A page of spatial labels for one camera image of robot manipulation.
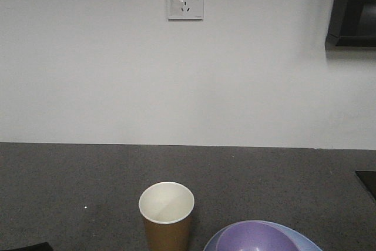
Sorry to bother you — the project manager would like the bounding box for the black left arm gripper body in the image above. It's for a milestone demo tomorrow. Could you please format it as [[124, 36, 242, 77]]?
[[1, 242, 53, 251]]

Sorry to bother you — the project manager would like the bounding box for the light blue plate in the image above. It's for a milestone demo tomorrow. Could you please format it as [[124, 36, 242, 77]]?
[[203, 220, 321, 251]]

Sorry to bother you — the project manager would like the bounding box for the brown paper cup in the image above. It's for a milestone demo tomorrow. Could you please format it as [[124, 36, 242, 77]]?
[[138, 182, 195, 250]]

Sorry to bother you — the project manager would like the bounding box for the purple plastic bowl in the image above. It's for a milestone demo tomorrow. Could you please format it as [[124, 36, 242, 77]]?
[[216, 222, 298, 250]]

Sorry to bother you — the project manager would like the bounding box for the black wall cabinet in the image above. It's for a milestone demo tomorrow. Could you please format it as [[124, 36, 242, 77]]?
[[325, 0, 375, 48]]

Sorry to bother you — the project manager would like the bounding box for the black induction cooktop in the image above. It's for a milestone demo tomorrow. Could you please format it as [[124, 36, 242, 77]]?
[[355, 170, 376, 201]]

